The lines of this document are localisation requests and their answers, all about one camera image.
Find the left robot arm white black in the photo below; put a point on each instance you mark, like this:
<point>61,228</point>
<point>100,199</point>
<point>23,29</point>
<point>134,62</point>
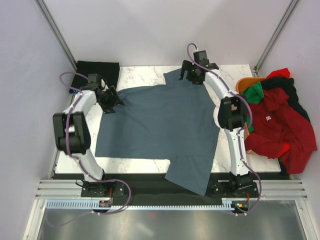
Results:
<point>71,131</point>

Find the blue-grey t shirt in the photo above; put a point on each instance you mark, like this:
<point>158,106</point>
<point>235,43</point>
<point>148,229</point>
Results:
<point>172,121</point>

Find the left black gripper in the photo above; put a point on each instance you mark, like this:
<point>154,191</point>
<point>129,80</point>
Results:
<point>114,100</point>

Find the black t shirt in basket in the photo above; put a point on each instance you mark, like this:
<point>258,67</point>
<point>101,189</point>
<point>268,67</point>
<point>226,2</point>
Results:
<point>287,85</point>

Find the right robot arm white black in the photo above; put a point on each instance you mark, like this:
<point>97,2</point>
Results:
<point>232,115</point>

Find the green t shirt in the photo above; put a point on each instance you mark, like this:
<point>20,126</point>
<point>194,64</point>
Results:
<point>253,94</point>

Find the white slotted cable duct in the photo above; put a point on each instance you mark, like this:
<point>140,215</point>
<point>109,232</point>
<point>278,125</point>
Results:
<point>101,205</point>

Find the aluminium frame post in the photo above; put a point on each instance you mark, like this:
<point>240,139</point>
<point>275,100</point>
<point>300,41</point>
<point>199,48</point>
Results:
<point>56,32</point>
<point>275,35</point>

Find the left aluminium frame post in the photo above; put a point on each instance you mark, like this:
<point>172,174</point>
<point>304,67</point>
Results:
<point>56,32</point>

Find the red t shirt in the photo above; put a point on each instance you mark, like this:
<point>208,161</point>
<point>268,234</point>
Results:
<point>279,131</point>

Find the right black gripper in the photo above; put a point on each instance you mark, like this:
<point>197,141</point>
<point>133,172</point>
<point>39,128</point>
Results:
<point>186,65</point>

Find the folded black t shirt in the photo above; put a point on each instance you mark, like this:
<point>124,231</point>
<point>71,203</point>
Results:
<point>109,71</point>

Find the right aluminium frame post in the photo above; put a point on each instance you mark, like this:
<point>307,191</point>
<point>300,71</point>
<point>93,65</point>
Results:
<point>275,35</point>

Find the orange plastic basket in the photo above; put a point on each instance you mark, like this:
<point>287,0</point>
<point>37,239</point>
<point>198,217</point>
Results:
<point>242,85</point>

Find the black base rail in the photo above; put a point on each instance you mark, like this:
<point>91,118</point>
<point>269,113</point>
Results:
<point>154,190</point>

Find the aluminium frame extrusion base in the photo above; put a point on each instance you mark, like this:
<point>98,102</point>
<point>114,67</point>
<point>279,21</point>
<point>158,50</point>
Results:
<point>271,190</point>

